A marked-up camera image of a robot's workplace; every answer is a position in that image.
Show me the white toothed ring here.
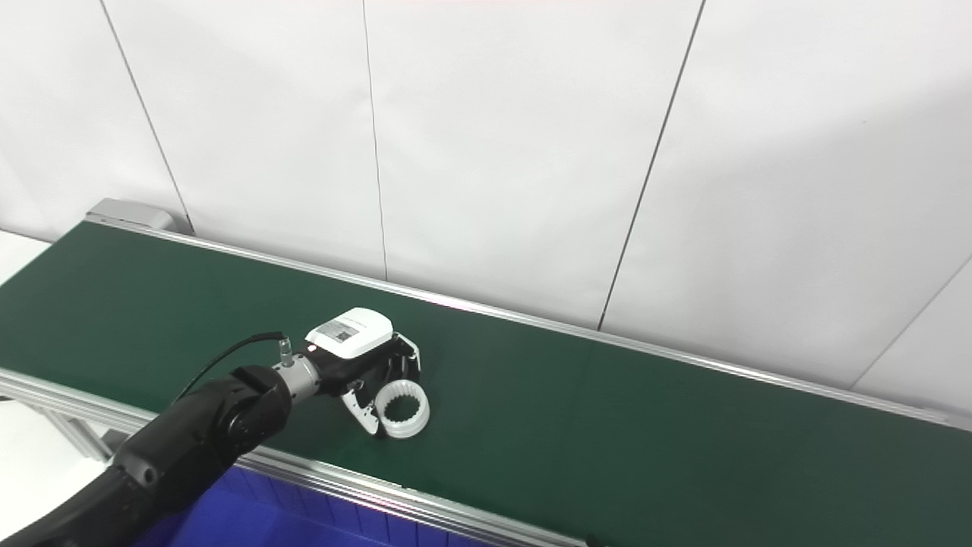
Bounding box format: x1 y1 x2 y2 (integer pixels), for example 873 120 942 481
375 381 431 441

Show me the grey conveyor end cover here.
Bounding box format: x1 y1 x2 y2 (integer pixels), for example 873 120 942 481
85 198 177 232

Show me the blue plastic bin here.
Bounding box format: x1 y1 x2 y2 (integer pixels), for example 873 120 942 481
133 465 494 547

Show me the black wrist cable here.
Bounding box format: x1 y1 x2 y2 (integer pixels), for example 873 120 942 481
173 331 294 403

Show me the green conveyor belt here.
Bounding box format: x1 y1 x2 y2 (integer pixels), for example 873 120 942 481
0 220 972 547
0 211 972 547

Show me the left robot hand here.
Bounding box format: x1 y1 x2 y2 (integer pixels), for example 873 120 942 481
305 307 422 435

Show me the aluminium conveyor leg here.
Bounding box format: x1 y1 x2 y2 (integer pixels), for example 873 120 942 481
38 406 115 463

